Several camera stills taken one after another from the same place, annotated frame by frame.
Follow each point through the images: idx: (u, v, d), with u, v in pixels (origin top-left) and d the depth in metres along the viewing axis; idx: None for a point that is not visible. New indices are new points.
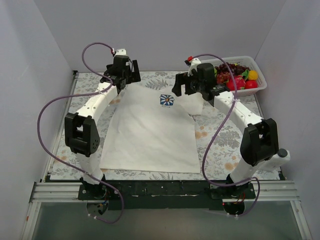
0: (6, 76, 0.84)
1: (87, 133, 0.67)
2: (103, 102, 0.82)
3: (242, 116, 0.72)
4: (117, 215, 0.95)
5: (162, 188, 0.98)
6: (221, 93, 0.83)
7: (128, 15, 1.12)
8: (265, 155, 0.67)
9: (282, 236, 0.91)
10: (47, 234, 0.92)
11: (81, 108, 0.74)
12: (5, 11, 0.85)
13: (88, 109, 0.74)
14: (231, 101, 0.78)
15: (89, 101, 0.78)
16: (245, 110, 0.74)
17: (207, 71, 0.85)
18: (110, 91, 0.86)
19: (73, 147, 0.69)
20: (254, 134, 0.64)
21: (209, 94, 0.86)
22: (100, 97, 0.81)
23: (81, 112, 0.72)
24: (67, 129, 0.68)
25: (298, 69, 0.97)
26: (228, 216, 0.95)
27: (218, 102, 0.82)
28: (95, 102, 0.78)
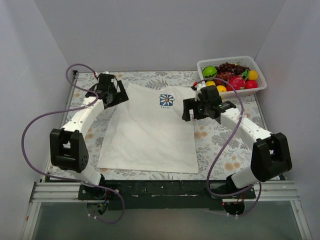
0: (6, 76, 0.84)
1: (75, 150, 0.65)
2: (90, 116, 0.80)
3: (250, 132, 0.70)
4: (117, 215, 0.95)
5: (162, 188, 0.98)
6: (227, 110, 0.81)
7: (128, 15, 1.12)
8: (277, 171, 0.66)
9: (282, 236, 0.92)
10: (47, 234, 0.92)
11: (68, 123, 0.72)
12: (5, 11, 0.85)
13: (74, 123, 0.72)
14: (237, 116, 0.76)
15: (75, 116, 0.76)
16: (252, 126, 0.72)
17: (210, 90, 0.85)
18: (97, 104, 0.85)
19: (61, 165, 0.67)
20: (263, 149, 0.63)
21: (216, 111, 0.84)
22: (86, 111, 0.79)
23: (68, 128, 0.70)
24: (53, 147, 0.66)
25: (298, 70, 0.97)
26: (228, 216, 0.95)
27: (224, 119, 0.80)
28: (82, 116, 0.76)
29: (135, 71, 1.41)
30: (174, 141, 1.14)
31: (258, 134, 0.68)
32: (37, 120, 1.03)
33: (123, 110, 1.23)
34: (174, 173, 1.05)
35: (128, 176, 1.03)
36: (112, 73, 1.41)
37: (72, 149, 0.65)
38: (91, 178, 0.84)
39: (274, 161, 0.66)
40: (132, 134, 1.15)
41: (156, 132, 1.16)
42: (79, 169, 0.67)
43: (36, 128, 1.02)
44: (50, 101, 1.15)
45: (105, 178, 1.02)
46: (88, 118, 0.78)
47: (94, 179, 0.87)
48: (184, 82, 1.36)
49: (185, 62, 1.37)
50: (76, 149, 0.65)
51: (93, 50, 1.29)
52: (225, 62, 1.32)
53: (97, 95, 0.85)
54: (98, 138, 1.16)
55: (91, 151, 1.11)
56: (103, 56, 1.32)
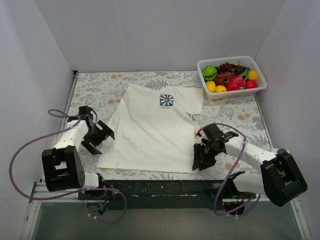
0: (6, 76, 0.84)
1: (72, 163, 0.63)
2: (78, 134, 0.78)
3: (255, 155, 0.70)
4: (118, 215, 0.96)
5: (162, 188, 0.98)
6: (230, 139, 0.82)
7: (128, 15, 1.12)
8: (292, 193, 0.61)
9: (282, 236, 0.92)
10: (47, 234, 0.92)
11: (58, 142, 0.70)
12: (5, 11, 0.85)
13: (64, 141, 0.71)
14: (240, 143, 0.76)
15: (63, 136, 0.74)
16: (257, 149, 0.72)
17: (211, 128, 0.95)
18: (82, 122, 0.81)
19: (59, 187, 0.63)
20: (271, 170, 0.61)
21: (220, 142, 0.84)
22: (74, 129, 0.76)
23: (58, 146, 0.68)
24: (47, 168, 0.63)
25: (298, 70, 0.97)
26: (228, 216, 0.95)
27: (230, 148, 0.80)
28: (71, 134, 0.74)
29: (135, 70, 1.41)
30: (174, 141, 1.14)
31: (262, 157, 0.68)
32: (37, 120, 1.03)
33: (123, 110, 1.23)
34: (174, 173, 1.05)
35: (129, 177, 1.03)
36: (112, 73, 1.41)
37: (68, 163, 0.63)
38: (91, 183, 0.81)
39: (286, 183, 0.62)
40: (132, 134, 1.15)
41: (156, 132, 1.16)
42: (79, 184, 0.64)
43: (36, 128, 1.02)
44: (50, 102, 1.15)
45: (105, 178, 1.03)
46: (76, 136, 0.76)
47: (93, 182, 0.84)
48: (184, 82, 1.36)
49: (185, 62, 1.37)
50: (73, 162, 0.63)
51: (93, 50, 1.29)
52: (225, 62, 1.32)
53: (79, 117, 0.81)
54: None
55: None
56: (103, 56, 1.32)
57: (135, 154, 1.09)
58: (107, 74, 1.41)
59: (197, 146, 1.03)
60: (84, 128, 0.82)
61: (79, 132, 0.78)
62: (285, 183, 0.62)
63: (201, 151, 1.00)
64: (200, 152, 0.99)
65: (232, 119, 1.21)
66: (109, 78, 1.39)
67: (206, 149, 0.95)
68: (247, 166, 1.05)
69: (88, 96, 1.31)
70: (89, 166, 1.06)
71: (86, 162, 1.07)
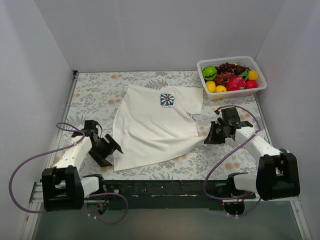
0: (7, 76, 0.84)
1: (70, 186, 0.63)
2: (81, 152, 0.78)
3: (259, 148, 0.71)
4: (118, 216, 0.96)
5: (162, 188, 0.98)
6: (243, 127, 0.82)
7: (128, 15, 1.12)
8: (281, 193, 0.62)
9: (282, 236, 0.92)
10: (47, 235, 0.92)
11: (59, 161, 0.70)
12: (5, 12, 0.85)
13: (66, 160, 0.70)
14: (251, 133, 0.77)
15: (66, 154, 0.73)
16: (264, 143, 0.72)
17: (229, 111, 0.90)
18: (85, 140, 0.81)
19: (56, 207, 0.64)
20: (269, 165, 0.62)
21: (232, 127, 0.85)
22: (76, 147, 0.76)
23: (59, 165, 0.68)
24: (46, 188, 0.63)
25: (298, 70, 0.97)
26: (228, 216, 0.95)
27: (238, 135, 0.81)
28: (73, 152, 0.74)
29: (135, 70, 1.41)
30: (176, 139, 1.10)
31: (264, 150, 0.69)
32: (37, 120, 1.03)
33: (124, 111, 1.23)
34: (174, 173, 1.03)
35: (130, 178, 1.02)
36: (112, 73, 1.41)
37: (67, 184, 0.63)
38: (90, 190, 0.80)
39: (279, 182, 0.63)
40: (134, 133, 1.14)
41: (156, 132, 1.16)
42: (75, 207, 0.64)
43: (36, 128, 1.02)
44: (50, 102, 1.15)
45: (105, 178, 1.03)
46: (79, 154, 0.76)
47: (94, 186, 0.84)
48: (184, 82, 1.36)
49: (185, 62, 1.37)
50: (71, 185, 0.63)
51: (93, 50, 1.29)
52: (225, 62, 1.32)
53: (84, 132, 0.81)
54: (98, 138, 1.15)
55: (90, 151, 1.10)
56: (103, 56, 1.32)
57: (135, 153, 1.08)
58: (107, 74, 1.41)
59: (211, 122, 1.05)
60: (87, 146, 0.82)
61: (82, 150, 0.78)
62: (277, 181, 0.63)
63: (214, 130, 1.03)
64: (212, 130, 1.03)
65: None
66: (109, 78, 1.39)
67: (218, 129, 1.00)
68: (247, 166, 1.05)
69: (88, 96, 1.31)
70: (89, 166, 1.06)
71: (85, 162, 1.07)
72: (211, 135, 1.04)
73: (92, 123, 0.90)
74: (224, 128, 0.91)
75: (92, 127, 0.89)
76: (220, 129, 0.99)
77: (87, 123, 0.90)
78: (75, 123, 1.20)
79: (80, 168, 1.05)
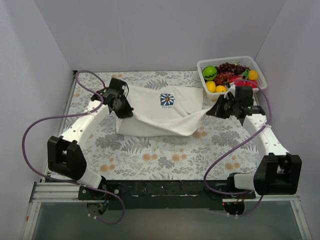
0: (7, 77, 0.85)
1: (71, 161, 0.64)
2: (92, 123, 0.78)
3: (266, 143, 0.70)
4: (118, 215, 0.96)
5: (162, 188, 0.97)
6: (254, 114, 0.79)
7: (128, 15, 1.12)
8: (278, 191, 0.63)
9: (283, 236, 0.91)
10: (47, 235, 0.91)
11: (67, 132, 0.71)
12: (6, 12, 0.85)
13: (73, 132, 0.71)
14: (260, 124, 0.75)
15: (76, 124, 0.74)
16: (272, 138, 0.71)
17: (244, 91, 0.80)
18: (101, 109, 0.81)
19: (59, 171, 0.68)
20: (272, 166, 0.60)
21: (242, 111, 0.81)
22: (89, 118, 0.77)
23: (66, 137, 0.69)
24: (51, 152, 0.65)
25: (298, 70, 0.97)
26: (228, 216, 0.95)
27: (247, 121, 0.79)
28: (83, 124, 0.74)
29: (135, 71, 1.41)
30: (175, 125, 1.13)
31: (268, 148, 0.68)
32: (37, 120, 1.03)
33: None
34: (174, 173, 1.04)
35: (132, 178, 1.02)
36: (112, 73, 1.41)
37: (69, 159, 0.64)
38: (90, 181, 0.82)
39: (278, 180, 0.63)
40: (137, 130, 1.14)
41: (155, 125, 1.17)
42: (75, 177, 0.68)
43: (36, 128, 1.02)
44: (50, 101, 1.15)
45: (106, 178, 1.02)
46: (89, 125, 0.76)
47: (94, 181, 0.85)
48: (184, 82, 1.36)
49: (185, 62, 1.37)
50: (73, 160, 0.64)
51: (94, 50, 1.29)
52: (225, 62, 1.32)
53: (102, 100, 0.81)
54: (98, 138, 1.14)
55: (91, 151, 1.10)
56: (103, 56, 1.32)
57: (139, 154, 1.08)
58: (107, 74, 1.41)
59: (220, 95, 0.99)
60: (102, 115, 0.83)
61: (94, 121, 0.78)
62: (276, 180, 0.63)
63: (221, 105, 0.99)
64: (219, 106, 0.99)
65: (232, 119, 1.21)
66: (109, 78, 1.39)
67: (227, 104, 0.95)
68: (247, 166, 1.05)
69: (88, 96, 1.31)
70: (89, 166, 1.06)
71: None
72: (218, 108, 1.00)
73: (120, 85, 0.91)
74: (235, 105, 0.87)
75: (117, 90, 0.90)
76: (228, 105, 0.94)
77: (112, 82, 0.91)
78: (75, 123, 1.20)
79: None
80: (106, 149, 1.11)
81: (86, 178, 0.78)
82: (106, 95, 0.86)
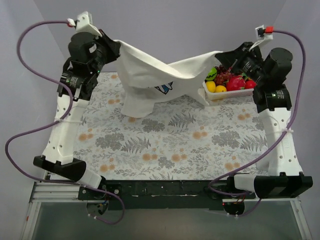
0: (7, 77, 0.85)
1: (64, 173, 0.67)
2: (71, 129, 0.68)
3: (280, 157, 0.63)
4: (118, 215, 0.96)
5: (162, 188, 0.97)
6: (277, 109, 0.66)
7: (128, 15, 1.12)
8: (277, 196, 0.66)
9: (283, 236, 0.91)
10: (47, 235, 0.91)
11: (48, 149, 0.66)
12: (6, 12, 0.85)
13: (54, 149, 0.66)
14: (281, 129, 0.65)
15: (53, 137, 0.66)
16: (289, 151, 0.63)
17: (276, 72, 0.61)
18: (74, 109, 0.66)
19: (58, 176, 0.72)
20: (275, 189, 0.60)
21: (263, 98, 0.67)
22: (63, 126, 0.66)
23: (49, 157, 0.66)
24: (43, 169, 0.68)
25: (298, 70, 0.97)
26: (228, 216, 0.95)
27: (266, 116, 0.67)
28: (60, 138, 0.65)
29: None
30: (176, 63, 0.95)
31: (280, 163, 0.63)
32: (37, 120, 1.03)
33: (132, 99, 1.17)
34: (174, 173, 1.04)
35: (134, 178, 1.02)
36: (112, 73, 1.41)
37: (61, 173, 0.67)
38: (90, 181, 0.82)
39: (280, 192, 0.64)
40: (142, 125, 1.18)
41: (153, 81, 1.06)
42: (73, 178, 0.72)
43: (36, 128, 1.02)
44: (50, 101, 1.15)
45: (106, 178, 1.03)
46: (68, 135, 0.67)
47: (94, 182, 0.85)
48: None
49: None
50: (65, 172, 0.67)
51: None
52: (225, 62, 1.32)
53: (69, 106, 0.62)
54: (98, 138, 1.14)
55: (91, 151, 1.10)
56: None
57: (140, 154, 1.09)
58: (107, 74, 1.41)
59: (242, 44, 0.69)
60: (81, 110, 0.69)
61: (69, 128, 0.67)
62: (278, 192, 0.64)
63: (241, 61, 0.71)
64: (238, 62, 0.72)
65: (232, 119, 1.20)
66: (109, 78, 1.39)
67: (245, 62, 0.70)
68: (247, 166, 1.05)
69: None
70: (89, 166, 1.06)
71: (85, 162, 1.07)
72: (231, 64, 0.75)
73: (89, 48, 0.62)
74: (258, 76, 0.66)
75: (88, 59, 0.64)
76: (248, 66, 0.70)
77: (72, 46, 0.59)
78: None
79: None
80: (106, 149, 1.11)
81: (86, 177, 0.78)
82: (73, 82, 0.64)
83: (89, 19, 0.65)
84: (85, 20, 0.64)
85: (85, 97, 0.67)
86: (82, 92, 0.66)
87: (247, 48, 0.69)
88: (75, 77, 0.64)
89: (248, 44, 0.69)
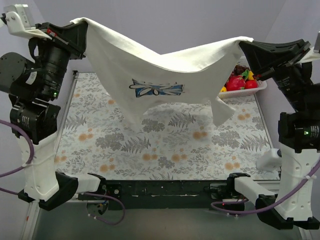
0: None
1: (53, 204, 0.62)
2: (44, 165, 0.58)
3: (292, 203, 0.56)
4: (119, 216, 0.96)
5: (162, 188, 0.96)
6: (305, 151, 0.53)
7: None
8: None
9: (283, 236, 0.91)
10: (47, 235, 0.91)
11: (27, 189, 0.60)
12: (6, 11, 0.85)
13: (33, 188, 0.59)
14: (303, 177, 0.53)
15: (28, 177, 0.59)
16: (304, 197, 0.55)
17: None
18: (37, 149, 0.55)
19: None
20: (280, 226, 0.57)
21: (290, 133, 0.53)
22: (33, 167, 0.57)
23: (32, 195, 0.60)
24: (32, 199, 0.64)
25: None
26: (228, 216, 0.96)
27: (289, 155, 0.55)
28: (35, 178, 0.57)
29: None
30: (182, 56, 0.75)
31: (290, 208, 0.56)
32: None
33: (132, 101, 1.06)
34: (174, 173, 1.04)
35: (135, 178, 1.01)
36: None
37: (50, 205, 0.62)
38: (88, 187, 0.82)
39: None
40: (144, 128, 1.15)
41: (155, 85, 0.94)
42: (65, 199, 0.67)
43: None
44: None
45: (106, 178, 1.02)
46: (42, 173, 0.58)
47: (92, 186, 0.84)
48: None
49: None
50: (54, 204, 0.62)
51: None
52: None
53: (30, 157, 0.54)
54: (98, 138, 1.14)
55: (91, 151, 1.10)
56: None
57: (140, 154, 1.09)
58: None
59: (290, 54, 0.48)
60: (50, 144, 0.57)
61: (40, 167, 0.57)
62: None
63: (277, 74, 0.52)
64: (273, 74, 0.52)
65: (232, 119, 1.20)
66: None
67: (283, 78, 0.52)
68: (247, 166, 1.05)
69: (88, 96, 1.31)
70: (89, 166, 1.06)
71: (85, 162, 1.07)
72: (261, 72, 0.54)
73: (27, 78, 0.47)
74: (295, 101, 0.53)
75: (32, 91, 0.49)
76: (286, 82, 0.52)
77: (1, 82, 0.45)
78: (75, 123, 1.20)
79: (80, 168, 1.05)
80: (106, 149, 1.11)
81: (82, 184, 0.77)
82: (26, 123, 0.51)
83: (22, 17, 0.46)
84: (16, 20, 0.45)
85: (47, 130, 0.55)
86: (41, 129, 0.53)
87: (293, 61, 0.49)
88: (27, 116, 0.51)
89: (299, 53, 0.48)
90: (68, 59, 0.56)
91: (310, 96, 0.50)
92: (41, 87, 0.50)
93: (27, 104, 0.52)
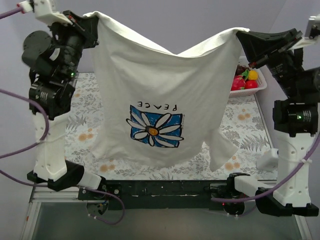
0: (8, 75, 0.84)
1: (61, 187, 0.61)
2: (56, 144, 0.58)
3: (290, 188, 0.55)
4: (118, 215, 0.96)
5: (162, 188, 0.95)
6: (299, 134, 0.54)
7: None
8: None
9: (283, 236, 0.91)
10: (47, 235, 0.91)
11: (36, 168, 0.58)
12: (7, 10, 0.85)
13: (43, 168, 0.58)
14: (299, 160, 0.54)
15: (38, 155, 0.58)
16: (301, 182, 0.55)
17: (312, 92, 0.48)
18: (53, 124, 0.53)
19: None
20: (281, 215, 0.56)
21: (285, 118, 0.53)
22: (47, 145, 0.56)
23: (41, 175, 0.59)
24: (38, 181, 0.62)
25: None
26: (228, 216, 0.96)
27: (285, 140, 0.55)
28: (46, 156, 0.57)
29: None
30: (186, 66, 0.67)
31: (288, 194, 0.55)
32: None
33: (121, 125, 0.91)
34: (174, 173, 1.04)
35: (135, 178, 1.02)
36: None
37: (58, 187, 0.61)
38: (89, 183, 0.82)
39: None
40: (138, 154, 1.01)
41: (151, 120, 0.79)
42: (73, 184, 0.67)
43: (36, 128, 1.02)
44: None
45: (106, 178, 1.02)
46: (53, 152, 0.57)
47: (93, 183, 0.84)
48: None
49: None
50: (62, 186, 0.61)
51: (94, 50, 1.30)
52: None
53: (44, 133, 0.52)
54: None
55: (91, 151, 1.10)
56: None
57: None
58: None
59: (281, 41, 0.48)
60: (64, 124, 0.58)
61: (52, 146, 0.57)
62: None
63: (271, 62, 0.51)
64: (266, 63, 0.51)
65: (232, 119, 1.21)
66: None
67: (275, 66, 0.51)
68: (247, 166, 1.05)
69: (88, 96, 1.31)
70: (89, 166, 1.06)
71: (85, 162, 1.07)
72: (255, 59, 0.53)
73: (50, 54, 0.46)
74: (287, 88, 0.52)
75: (53, 67, 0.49)
76: (278, 69, 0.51)
77: (28, 55, 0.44)
78: (75, 123, 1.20)
79: None
80: None
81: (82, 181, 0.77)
82: (45, 99, 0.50)
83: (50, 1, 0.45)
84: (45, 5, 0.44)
85: (62, 111, 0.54)
86: (57, 108, 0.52)
87: (286, 48, 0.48)
88: (45, 93, 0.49)
89: (292, 41, 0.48)
90: (83, 47, 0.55)
91: (301, 81, 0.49)
92: (60, 65, 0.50)
93: (45, 81, 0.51)
